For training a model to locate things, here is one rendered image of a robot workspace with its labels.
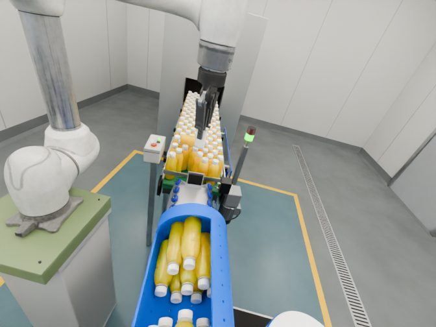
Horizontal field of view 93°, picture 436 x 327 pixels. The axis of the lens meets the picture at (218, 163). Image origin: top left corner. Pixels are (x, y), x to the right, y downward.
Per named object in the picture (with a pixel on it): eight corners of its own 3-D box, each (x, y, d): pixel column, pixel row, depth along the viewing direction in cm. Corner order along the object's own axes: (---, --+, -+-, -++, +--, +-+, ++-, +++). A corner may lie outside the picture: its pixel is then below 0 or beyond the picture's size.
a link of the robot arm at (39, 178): (3, 212, 73) (-24, 160, 61) (43, 180, 88) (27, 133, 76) (51, 220, 74) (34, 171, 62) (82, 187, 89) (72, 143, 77)
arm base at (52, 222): (-7, 234, 71) (-14, 223, 68) (42, 191, 90) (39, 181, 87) (47, 243, 72) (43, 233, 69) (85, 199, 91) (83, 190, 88)
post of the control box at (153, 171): (145, 245, 194) (150, 156, 140) (146, 241, 197) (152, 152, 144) (150, 246, 194) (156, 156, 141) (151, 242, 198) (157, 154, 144)
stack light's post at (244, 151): (213, 237, 218) (243, 146, 159) (213, 233, 222) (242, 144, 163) (217, 237, 219) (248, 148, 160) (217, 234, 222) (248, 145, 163)
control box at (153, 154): (143, 161, 133) (143, 147, 128) (150, 146, 150) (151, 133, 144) (159, 164, 135) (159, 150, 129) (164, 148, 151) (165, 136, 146)
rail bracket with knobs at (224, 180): (215, 194, 138) (218, 182, 132) (215, 187, 144) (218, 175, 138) (230, 196, 139) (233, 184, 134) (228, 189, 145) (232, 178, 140)
